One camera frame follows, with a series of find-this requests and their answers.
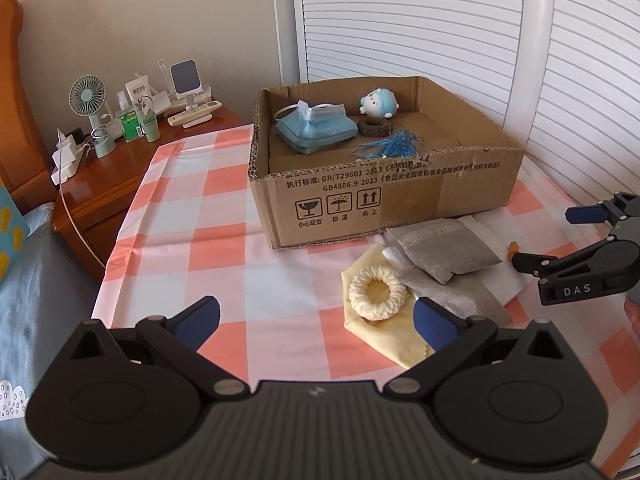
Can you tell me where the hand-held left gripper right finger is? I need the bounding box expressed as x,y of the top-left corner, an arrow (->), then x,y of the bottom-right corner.
383,296 -> 565,401

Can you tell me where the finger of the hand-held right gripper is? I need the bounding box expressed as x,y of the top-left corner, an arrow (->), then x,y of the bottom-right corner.
511,240 -> 633,277
566,191 -> 640,224

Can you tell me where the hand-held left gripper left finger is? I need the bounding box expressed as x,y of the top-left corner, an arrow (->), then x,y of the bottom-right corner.
69,296 -> 250,402

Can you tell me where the white tissue pack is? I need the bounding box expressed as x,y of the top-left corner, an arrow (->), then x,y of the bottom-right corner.
382,214 -> 537,306

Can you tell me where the grey fabric pouch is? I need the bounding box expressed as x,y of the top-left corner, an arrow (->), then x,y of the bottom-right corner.
400,266 -> 513,328
387,218 -> 502,286

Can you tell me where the pale yellow cloth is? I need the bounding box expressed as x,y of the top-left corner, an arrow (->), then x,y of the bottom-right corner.
341,245 -> 436,368

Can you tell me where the cream hair scrunchie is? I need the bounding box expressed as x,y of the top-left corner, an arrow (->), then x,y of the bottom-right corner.
348,265 -> 408,322

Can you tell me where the brown cardboard box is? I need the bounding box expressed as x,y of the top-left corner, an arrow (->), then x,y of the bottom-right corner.
248,76 -> 526,251

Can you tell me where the blue tassel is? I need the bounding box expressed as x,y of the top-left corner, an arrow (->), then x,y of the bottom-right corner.
352,128 -> 418,161

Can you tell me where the brown hair scrunchie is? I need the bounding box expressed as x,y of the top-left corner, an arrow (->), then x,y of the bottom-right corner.
356,117 -> 397,137

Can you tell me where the blue white plush toy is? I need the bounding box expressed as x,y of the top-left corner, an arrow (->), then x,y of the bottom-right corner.
358,88 -> 397,120

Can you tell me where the blue face mask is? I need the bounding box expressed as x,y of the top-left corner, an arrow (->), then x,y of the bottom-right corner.
272,100 -> 358,156

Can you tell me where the pink white checkered tablecloth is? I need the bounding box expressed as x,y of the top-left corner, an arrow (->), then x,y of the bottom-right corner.
92,122 -> 640,480

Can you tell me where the white louvered wardrobe door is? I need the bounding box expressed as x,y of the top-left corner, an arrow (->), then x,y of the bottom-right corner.
272,0 -> 556,126
505,0 -> 640,480

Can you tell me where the grey blue cloud bedsheet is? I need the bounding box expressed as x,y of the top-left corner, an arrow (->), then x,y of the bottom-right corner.
0,202 -> 106,480

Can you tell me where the wooden nightstand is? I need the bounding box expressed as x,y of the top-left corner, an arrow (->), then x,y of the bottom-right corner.
50,105 -> 246,283

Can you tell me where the white power strip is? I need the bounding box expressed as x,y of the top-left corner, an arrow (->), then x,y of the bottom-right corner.
50,147 -> 86,186

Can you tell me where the yellow blue printed box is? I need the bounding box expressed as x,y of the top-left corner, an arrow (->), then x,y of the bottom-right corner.
0,182 -> 31,281

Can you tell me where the green label bottle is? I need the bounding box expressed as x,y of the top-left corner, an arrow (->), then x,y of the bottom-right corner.
116,91 -> 143,143

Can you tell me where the white remote control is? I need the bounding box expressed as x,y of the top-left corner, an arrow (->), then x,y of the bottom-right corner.
166,100 -> 224,128

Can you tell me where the white plug charger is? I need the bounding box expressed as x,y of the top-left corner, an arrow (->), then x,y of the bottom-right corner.
52,129 -> 76,161

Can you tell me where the white phone stand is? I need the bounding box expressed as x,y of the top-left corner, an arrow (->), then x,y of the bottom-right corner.
170,60 -> 211,111

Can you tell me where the green desk fan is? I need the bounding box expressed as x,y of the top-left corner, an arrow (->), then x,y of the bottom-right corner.
68,75 -> 118,158

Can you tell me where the wooden headboard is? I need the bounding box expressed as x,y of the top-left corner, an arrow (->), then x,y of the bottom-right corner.
0,0 -> 58,206

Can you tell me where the white cable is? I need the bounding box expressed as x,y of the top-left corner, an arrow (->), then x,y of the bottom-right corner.
57,150 -> 106,271

